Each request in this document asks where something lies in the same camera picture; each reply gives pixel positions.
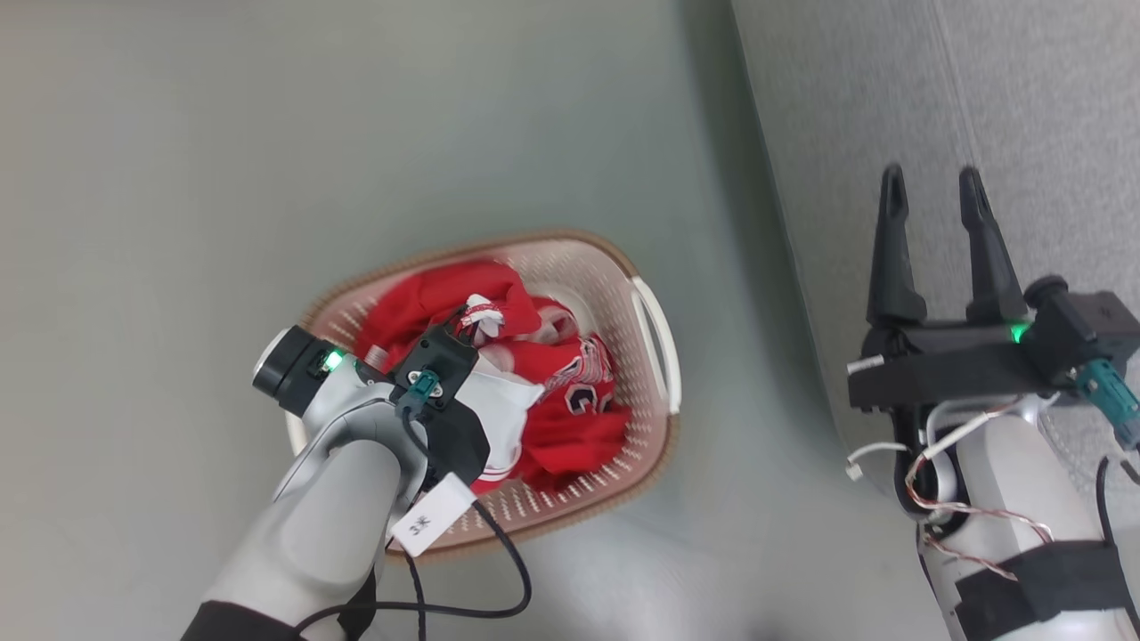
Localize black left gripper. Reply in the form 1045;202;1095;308
252;322;492;487

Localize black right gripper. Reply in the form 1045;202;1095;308
846;164;1071;412

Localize red and white sports shorts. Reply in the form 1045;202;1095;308
356;260;546;496

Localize grey fabric seat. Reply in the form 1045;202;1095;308
730;0;1140;499

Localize beige perforated plastic laundry basket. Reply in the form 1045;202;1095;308
285;230;683;564

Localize white paper label tag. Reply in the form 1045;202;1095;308
389;472;478;558

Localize red jersey with number print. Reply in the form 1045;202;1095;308
499;298;634;493

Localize thin white cable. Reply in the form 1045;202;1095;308
844;353;998;483

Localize teal camera cable connector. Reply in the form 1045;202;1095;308
1076;359;1140;451

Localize red white twisted wires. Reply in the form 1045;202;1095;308
903;401;1057;581

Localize thin black cable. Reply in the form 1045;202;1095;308
294;405;533;641

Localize black strap band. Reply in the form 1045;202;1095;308
953;539;1130;641

